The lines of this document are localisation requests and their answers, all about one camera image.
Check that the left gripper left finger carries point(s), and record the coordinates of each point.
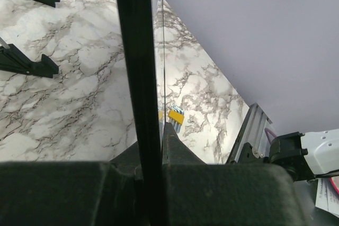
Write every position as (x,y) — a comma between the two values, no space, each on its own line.
(70,192)

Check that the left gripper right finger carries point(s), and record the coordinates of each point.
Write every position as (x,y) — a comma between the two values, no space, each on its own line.
(239,194)

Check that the white whiteboard black frame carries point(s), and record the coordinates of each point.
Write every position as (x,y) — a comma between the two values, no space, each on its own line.
(138,42)

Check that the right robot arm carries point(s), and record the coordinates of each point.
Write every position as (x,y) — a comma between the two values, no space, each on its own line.
(306,156)

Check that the whiteboard stand right foot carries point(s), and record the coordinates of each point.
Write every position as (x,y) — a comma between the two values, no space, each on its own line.
(15,61)

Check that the yellow grey small connector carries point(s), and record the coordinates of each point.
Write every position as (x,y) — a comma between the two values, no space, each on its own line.
(176,117)

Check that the aluminium extrusion frame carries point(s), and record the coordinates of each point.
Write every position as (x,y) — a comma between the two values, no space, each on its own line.
(254,138)

